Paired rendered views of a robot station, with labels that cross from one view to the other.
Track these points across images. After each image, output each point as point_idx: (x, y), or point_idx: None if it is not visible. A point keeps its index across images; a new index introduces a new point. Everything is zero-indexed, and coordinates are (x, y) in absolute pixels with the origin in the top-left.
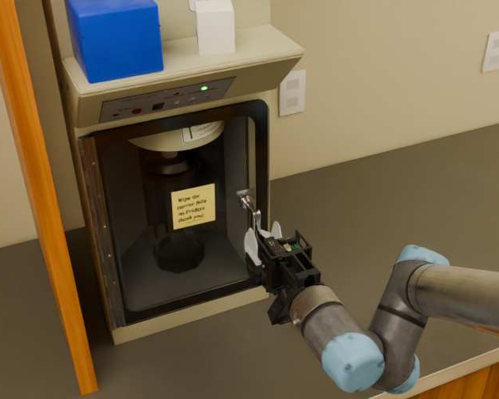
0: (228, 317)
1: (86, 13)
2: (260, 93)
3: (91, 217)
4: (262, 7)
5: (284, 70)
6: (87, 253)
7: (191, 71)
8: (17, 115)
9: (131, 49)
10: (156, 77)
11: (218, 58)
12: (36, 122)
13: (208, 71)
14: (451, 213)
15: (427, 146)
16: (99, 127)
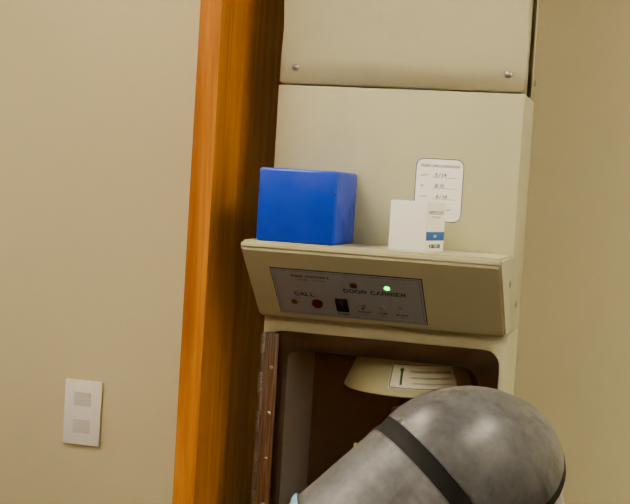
0: None
1: (268, 167)
2: (492, 344)
3: (254, 437)
4: (504, 233)
5: (489, 291)
6: None
7: (359, 251)
8: (189, 258)
9: (303, 213)
10: (321, 247)
11: (400, 250)
12: (203, 271)
13: (379, 257)
14: None
15: None
16: (290, 328)
